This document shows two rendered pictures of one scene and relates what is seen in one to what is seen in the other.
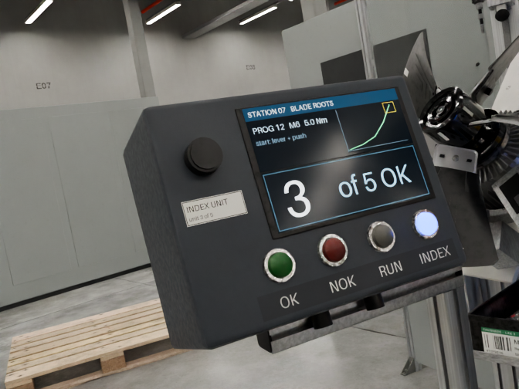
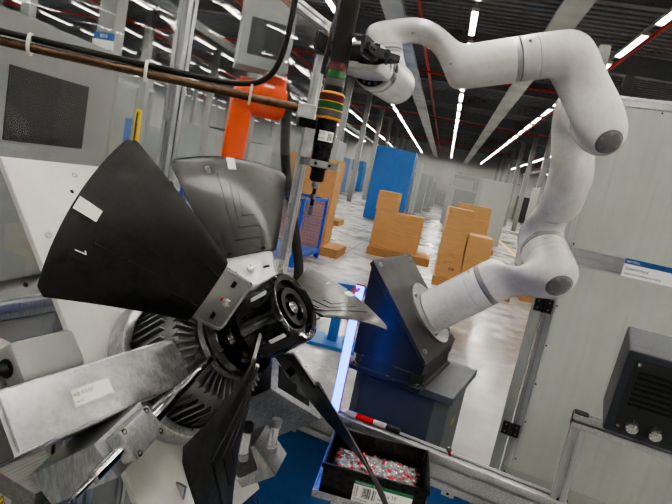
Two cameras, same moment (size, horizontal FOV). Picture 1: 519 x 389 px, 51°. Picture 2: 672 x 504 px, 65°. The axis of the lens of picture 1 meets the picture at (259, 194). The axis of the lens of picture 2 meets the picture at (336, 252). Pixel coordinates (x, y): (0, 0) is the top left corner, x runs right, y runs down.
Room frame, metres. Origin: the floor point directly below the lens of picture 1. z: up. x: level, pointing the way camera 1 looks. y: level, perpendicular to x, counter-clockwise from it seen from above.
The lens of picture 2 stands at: (1.71, 0.22, 1.45)
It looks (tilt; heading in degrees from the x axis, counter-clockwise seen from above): 9 degrees down; 228
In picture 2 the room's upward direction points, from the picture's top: 11 degrees clockwise
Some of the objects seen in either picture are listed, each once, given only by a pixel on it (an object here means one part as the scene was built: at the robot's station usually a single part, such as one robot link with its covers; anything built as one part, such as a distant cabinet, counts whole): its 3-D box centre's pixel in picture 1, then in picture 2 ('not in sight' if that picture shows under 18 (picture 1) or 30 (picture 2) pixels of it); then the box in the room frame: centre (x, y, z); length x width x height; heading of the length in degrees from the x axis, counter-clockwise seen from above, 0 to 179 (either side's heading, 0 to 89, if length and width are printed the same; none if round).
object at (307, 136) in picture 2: not in sight; (318, 137); (1.14, -0.51, 1.49); 0.09 x 0.07 x 0.10; 150
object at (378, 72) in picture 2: not in sight; (364, 60); (1.03, -0.55, 1.65); 0.11 x 0.10 x 0.07; 25
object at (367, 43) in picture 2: not in sight; (376, 50); (1.09, -0.47, 1.65); 0.07 x 0.03 x 0.03; 25
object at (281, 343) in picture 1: (366, 299); (634, 438); (0.53, -0.09, 1.04); 0.24 x 0.03 x 0.03; 115
